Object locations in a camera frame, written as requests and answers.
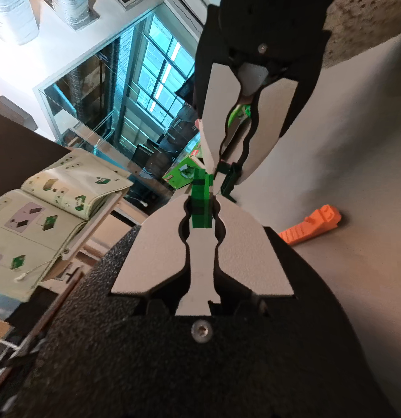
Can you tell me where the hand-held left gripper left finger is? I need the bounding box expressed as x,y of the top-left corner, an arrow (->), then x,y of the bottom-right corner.
111,193 -> 192,315

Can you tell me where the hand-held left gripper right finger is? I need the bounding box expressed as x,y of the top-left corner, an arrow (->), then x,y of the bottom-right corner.
214,195 -> 296,315

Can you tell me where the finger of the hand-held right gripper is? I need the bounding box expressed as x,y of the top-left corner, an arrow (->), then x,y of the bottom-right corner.
236,78 -> 299,187
199,63 -> 244,174

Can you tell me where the dark green lego plate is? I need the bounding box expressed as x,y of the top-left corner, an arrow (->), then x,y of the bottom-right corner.
216,162 -> 244,196

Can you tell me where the green white lego assembly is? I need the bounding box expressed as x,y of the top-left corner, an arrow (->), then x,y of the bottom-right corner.
188,167 -> 218,229

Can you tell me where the green lego box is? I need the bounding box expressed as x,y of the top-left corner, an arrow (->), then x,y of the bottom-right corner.
163,144 -> 208,190

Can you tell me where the orange brick separator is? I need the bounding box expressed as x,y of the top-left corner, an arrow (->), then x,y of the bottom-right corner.
278,204 -> 342,246

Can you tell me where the open instruction booklet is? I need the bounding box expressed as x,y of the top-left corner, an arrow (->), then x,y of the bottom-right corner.
0,148 -> 134,302

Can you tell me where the black panel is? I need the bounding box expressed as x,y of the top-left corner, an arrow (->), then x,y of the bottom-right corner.
0,110 -> 71,204

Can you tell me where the silver round duct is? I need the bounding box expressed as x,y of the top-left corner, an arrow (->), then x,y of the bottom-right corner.
0,0 -> 40,46
52,0 -> 100,31

